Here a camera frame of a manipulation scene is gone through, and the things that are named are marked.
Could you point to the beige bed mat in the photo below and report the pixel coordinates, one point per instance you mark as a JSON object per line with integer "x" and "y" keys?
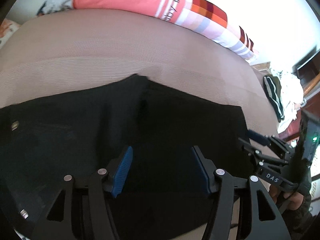
{"x": 100, "y": 50}

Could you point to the person's right hand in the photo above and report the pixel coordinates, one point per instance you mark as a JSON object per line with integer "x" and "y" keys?
{"x": 296, "y": 201}

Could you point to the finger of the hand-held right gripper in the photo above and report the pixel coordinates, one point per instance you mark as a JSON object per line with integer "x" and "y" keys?
{"x": 256, "y": 136}
{"x": 255, "y": 156}

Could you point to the white crumpled cloth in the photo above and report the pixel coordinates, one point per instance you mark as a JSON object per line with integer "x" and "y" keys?
{"x": 291, "y": 92}

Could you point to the olive navy striped garment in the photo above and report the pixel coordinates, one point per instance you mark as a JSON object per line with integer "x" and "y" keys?
{"x": 273, "y": 92}

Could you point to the black pants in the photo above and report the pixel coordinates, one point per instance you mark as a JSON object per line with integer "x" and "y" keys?
{"x": 162, "y": 120}

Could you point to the brown patterned board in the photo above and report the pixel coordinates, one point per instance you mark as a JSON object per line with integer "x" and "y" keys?
{"x": 260, "y": 66}

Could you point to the dark wooden furniture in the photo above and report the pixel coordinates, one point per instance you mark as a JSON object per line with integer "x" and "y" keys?
{"x": 308, "y": 66}

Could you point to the red-brown wooden bed frame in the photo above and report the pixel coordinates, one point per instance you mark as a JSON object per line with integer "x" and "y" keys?
{"x": 291, "y": 130}

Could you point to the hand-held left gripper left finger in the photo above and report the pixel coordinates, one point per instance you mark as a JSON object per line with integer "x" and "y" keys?
{"x": 122, "y": 170}

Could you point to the floral pillow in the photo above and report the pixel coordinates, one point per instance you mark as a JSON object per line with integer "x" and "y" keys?
{"x": 7, "y": 31}

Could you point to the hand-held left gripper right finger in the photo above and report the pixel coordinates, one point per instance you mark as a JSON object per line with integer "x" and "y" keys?
{"x": 203, "y": 177}

